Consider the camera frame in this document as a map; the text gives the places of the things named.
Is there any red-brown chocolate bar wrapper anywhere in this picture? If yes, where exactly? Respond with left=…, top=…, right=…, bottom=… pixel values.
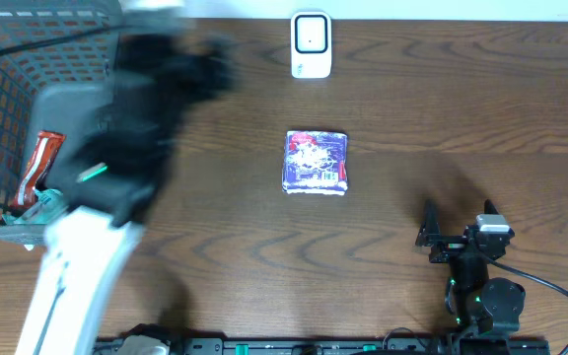
left=9, top=130, right=66, bottom=210

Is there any teal wet wipe packet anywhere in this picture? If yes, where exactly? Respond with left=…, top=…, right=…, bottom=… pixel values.
left=3, top=189, right=67, bottom=250

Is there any purple tissue pack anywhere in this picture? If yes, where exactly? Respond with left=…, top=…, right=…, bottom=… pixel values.
left=282, top=130, right=349, bottom=196

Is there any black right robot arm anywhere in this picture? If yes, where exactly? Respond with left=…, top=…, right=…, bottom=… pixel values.
left=415, top=200, right=526, bottom=336

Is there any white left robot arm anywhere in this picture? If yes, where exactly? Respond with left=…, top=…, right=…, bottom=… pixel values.
left=17, top=32, right=233, bottom=354

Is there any white barcode scanner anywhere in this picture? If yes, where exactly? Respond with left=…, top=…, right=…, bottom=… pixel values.
left=290, top=11, right=332, bottom=79

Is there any grey plastic mesh basket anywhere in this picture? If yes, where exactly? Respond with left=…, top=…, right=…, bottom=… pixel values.
left=0, top=0, right=122, bottom=246

